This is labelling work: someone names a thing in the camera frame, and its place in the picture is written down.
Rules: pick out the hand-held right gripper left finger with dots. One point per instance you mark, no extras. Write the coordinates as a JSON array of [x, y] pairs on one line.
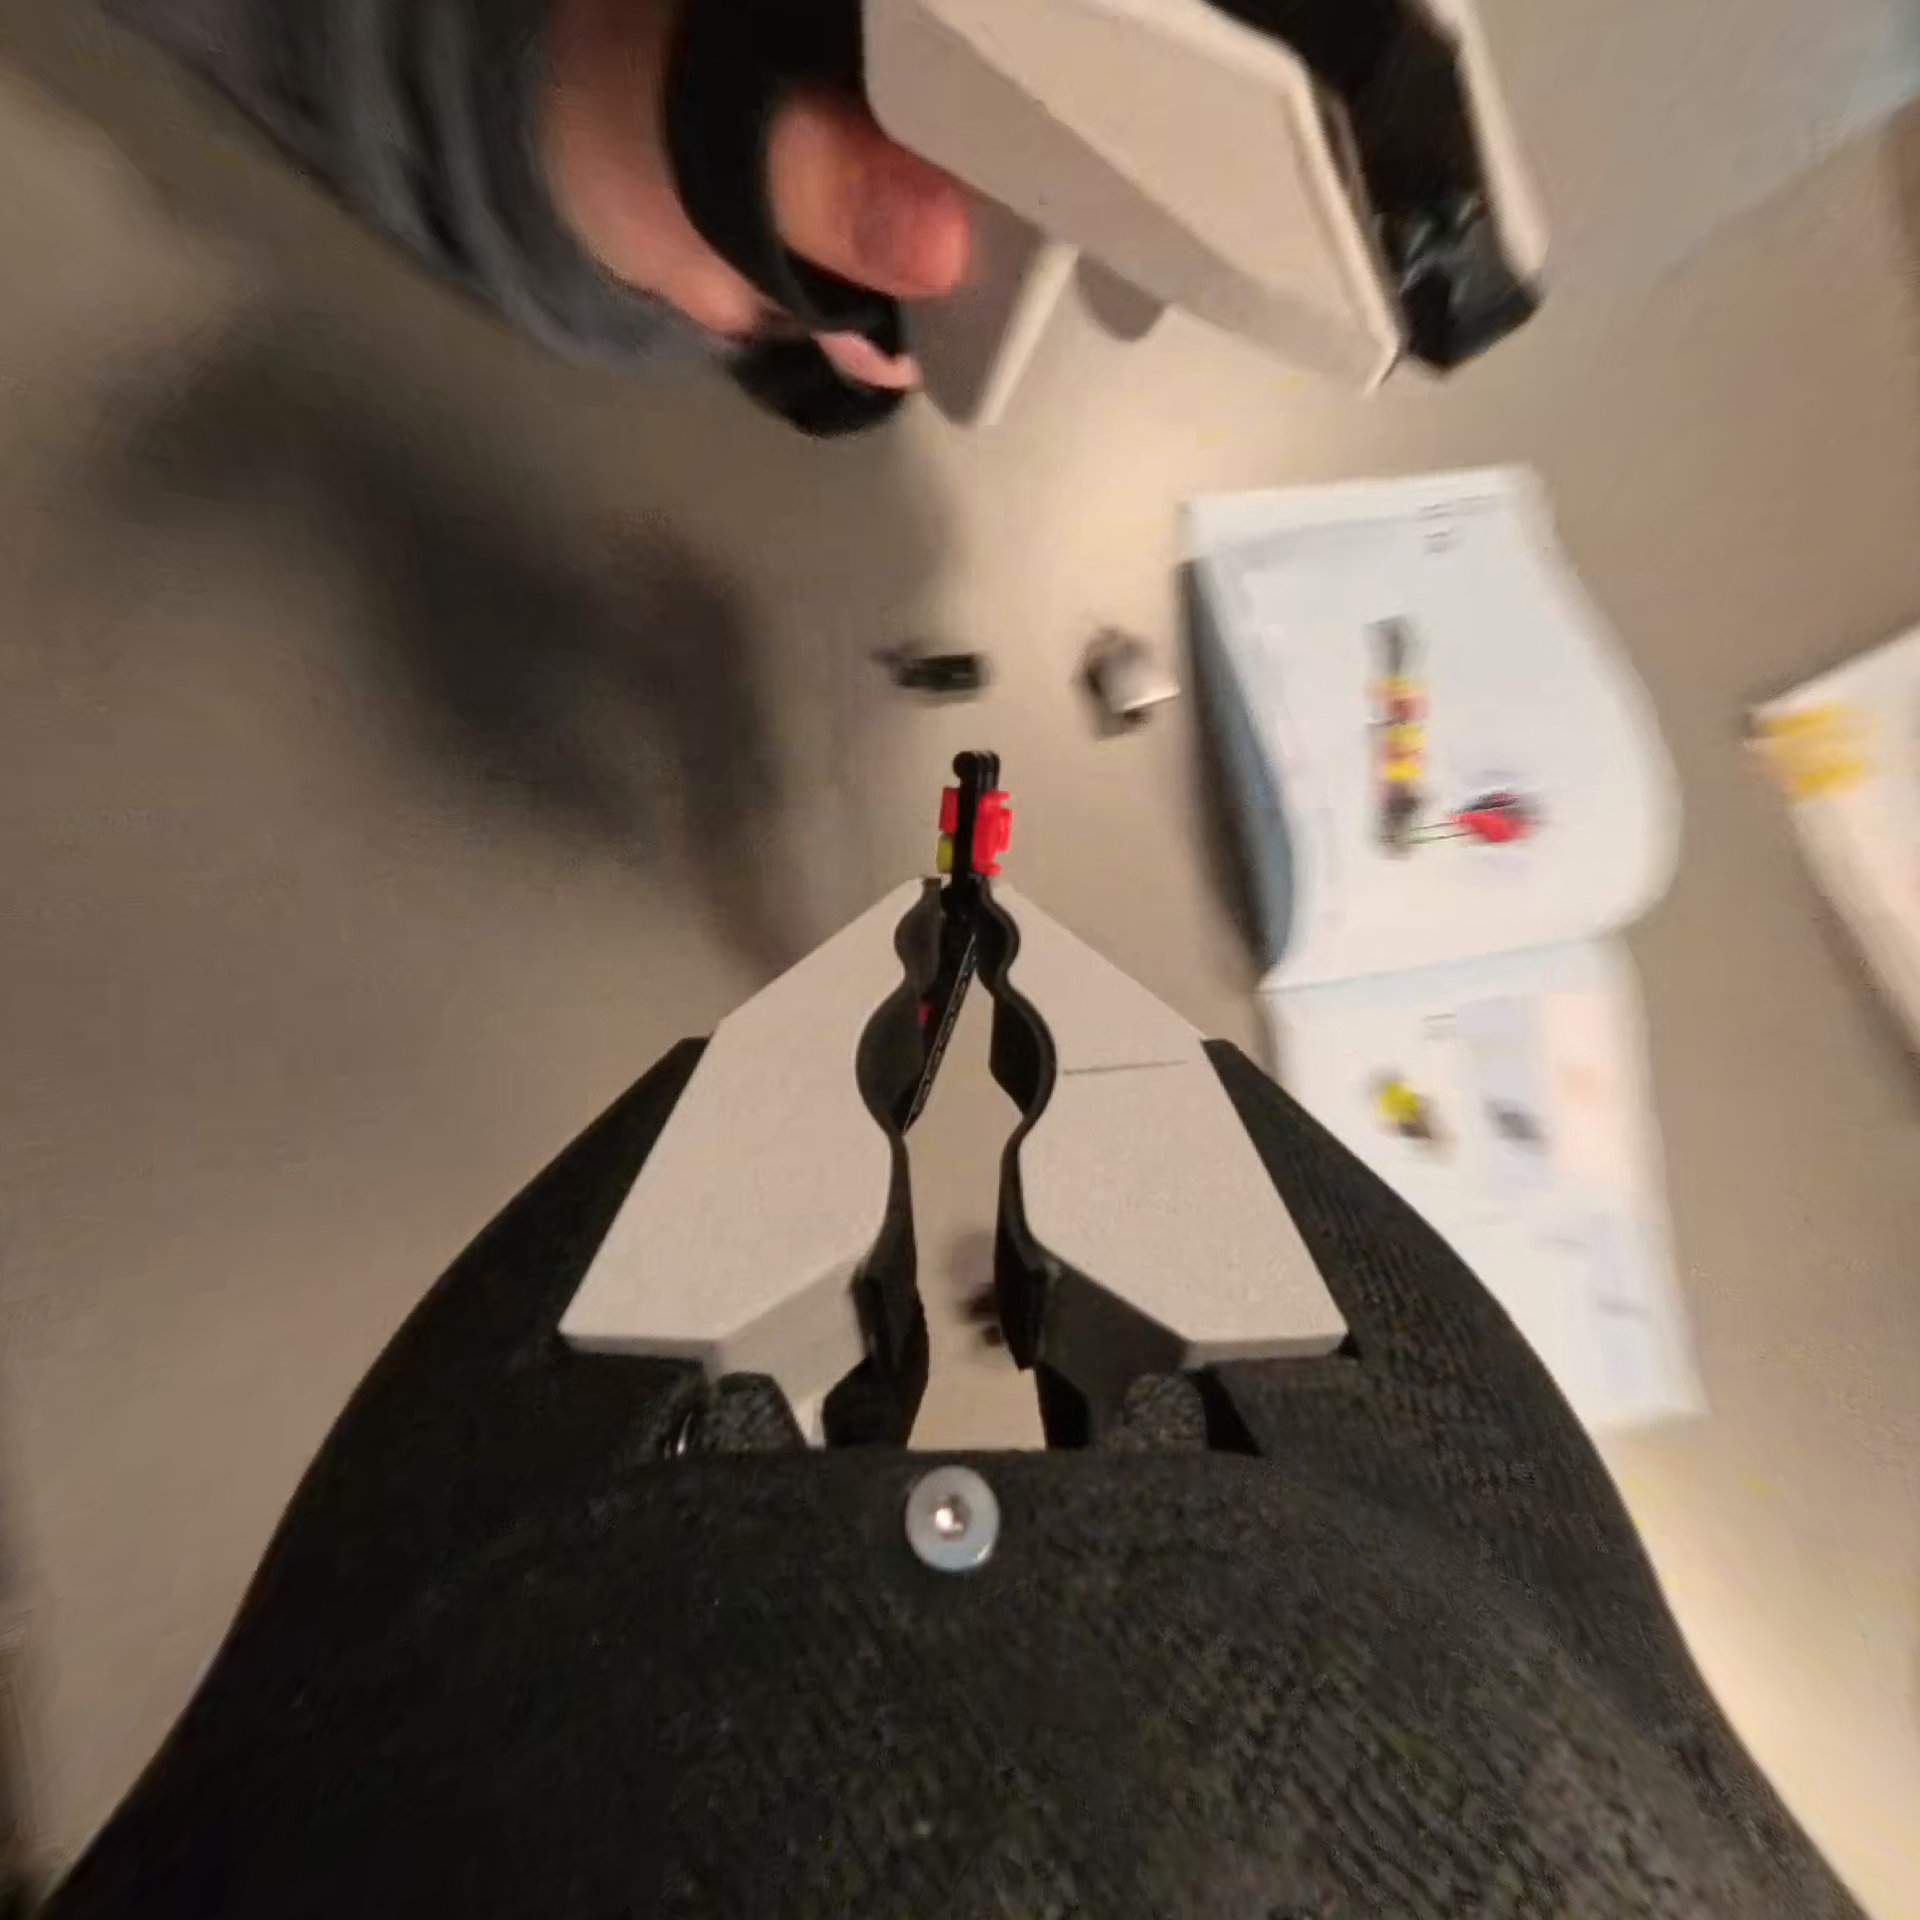
[[735, 1202]]

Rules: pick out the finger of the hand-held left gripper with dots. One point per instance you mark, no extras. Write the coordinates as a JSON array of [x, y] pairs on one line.
[[1499, 149], [1142, 135]]

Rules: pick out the small black object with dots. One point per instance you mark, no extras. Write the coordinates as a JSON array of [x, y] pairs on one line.
[[1128, 683]]

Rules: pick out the closed booklet with colourful cover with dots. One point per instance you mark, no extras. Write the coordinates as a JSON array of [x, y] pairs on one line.
[[1860, 811]]

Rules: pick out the long black red yellow lego assembly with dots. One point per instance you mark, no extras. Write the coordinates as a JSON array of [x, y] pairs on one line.
[[975, 820]]

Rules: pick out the person's left hand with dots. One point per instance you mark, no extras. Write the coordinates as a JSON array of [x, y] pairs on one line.
[[868, 211]]

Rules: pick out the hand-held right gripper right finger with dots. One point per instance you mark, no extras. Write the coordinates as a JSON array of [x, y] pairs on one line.
[[1171, 1202]]

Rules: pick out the open instruction booklet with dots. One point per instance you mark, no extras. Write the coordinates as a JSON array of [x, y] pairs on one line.
[[1425, 901]]

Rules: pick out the small black lego piece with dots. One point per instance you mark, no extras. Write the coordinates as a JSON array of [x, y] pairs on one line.
[[934, 669]]

